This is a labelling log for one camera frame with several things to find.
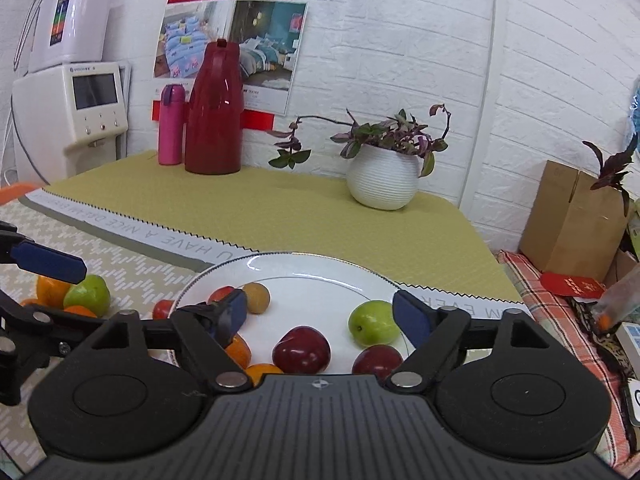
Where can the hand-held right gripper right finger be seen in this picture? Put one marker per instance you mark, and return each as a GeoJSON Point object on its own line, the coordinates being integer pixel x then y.
{"type": "Point", "coordinates": [410, 317]}

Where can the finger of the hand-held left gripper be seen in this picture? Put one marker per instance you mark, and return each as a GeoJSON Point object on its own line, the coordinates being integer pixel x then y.
{"type": "Point", "coordinates": [30, 325]}
{"type": "Point", "coordinates": [50, 262]}

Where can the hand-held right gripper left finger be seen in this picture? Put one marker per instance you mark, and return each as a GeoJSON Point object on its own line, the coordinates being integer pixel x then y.
{"type": "Point", "coordinates": [235, 312]}

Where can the red apple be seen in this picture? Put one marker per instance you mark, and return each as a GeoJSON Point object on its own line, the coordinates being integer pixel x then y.
{"type": "Point", "coordinates": [220, 294]}

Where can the tan longan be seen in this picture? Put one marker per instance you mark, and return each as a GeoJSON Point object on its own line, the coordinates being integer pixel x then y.
{"type": "Point", "coordinates": [257, 297]}

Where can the round green fruit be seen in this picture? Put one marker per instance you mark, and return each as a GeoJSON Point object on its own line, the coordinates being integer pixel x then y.
{"type": "Point", "coordinates": [372, 322]}

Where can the oval green fruit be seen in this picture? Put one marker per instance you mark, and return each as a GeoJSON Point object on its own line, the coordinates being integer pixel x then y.
{"type": "Point", "coordinates": [90, 295]}

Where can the dark red plum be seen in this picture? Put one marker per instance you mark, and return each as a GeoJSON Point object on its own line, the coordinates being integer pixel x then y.
{"type": "Point", "coordinates": [377, 360]}
{"type": "Point", "coordinates": [301, 350]}

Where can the yellow orange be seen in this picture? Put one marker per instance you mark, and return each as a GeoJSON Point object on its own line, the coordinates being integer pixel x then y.
{"type": "Point", "coordinates": [262, 371]}

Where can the red tomato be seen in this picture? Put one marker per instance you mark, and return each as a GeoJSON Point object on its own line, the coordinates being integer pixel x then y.
{"type": "Point", "coordinates": [162, 308]}

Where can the white plate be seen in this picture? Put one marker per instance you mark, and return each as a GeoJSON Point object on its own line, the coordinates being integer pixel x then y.
{"type": "Point", "coordinates": [310, 285]}

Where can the beige chevron table mat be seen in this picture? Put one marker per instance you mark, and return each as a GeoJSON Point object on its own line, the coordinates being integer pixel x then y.
{"type": "Point", "coordinates": [135, 280]}

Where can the olive green table mat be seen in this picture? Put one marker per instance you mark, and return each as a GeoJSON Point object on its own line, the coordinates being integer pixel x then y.
{"type": "Point", "coordinates": [275, 210]}

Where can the white water dispenser with screen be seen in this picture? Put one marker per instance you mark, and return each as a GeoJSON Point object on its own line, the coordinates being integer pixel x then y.
{"type": "Point", "coordinates": [45, 125]}

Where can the red plaid cloth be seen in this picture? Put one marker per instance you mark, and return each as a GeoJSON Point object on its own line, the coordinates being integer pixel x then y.
{"type": "Point", "coordinates": [550, 320]}

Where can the potted plant white ribbed pot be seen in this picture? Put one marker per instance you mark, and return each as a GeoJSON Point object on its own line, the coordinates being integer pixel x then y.
{"type": "Point", "coordinates": [382, 180]}

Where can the red envelope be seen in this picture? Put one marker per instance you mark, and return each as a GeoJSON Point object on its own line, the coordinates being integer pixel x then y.
{"type": "Point", "coordinates": [572, 285]}

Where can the pink bottle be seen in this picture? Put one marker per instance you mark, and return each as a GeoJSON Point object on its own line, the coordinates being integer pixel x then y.
{"type": "Point", "coordinates": [170, 135]}

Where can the large cardboard box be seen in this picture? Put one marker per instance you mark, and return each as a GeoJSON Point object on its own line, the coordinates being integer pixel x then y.
{"type": "Point", "coordinates": [560, 225]}

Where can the red thermos jug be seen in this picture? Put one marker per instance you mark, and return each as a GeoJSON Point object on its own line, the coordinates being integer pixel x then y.
{"type": "Point", "coordinates": [212, 120]}

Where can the clear plastic bag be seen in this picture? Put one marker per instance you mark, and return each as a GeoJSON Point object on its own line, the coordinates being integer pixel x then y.
{"type": "Point", "coordinates": [622, 300]}

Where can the small cardboard box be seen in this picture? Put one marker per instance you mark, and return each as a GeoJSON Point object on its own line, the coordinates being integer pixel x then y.
{"type": "Point", "coordinates": [620, 265]}

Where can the green box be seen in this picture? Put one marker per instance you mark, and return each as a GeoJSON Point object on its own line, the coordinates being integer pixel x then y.
{"type": "Point", "coordinates": [635, 240]}

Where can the white round device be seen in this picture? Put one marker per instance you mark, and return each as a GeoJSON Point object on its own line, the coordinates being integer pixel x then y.
{"type": "Point", "coordinates": [635, 400]}

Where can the white water purifier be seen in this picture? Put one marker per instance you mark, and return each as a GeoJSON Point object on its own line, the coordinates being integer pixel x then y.
{"type": "Point", "coordinates": [85, 20]}

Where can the dark purple plant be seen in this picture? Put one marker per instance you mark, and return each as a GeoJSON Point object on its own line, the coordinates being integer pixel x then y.
{"type": "Point", "coordinates": [612, 165]}

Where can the wall calendar poster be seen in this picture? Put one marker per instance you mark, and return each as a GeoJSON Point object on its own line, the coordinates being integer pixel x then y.
{"type": "Point", "coordinates": [265, 50]}

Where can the large blue round wall decoration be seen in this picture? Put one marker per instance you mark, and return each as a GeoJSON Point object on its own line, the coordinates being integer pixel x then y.
{"type": "Point", "coordinates": [636, 110]}

